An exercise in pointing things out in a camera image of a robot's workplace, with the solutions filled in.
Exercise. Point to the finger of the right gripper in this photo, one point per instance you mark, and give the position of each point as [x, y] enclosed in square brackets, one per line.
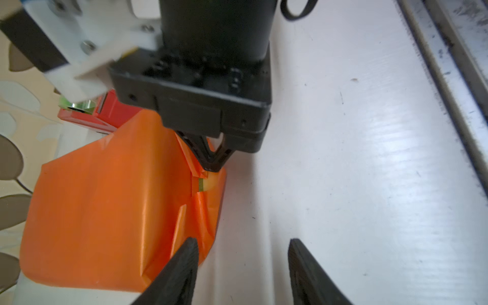
[219, 154]
[200, 148]

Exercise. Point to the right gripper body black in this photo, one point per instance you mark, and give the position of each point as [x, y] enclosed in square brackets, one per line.
[211, 77]

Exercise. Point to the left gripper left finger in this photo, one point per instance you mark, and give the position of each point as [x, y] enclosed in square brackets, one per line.
[176, 282]

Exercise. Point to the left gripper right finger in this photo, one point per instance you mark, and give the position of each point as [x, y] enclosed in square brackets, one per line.
[309, 282]

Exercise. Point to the green gift box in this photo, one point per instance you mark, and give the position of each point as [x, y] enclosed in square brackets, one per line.
[201, 187]

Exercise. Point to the red tape dispenser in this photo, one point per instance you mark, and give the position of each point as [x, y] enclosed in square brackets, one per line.
[105, 114]

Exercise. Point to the aluminium front rail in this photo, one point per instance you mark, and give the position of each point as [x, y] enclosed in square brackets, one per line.
[452, 39]

